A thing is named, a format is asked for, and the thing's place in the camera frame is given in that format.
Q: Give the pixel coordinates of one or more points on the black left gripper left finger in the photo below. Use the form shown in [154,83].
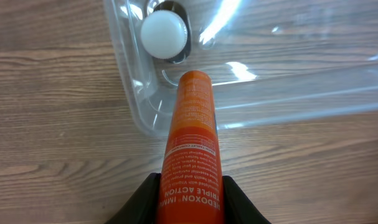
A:
[141,206]

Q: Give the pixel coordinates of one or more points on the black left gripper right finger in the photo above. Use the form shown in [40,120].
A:
[238,208]

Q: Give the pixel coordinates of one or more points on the orange vitamin tube white cap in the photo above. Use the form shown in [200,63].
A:
[191,187]

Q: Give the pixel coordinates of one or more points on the dark bottle white cap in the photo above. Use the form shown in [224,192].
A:
[166,33]

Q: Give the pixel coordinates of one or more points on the clear plastic container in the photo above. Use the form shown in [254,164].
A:
[269,61]

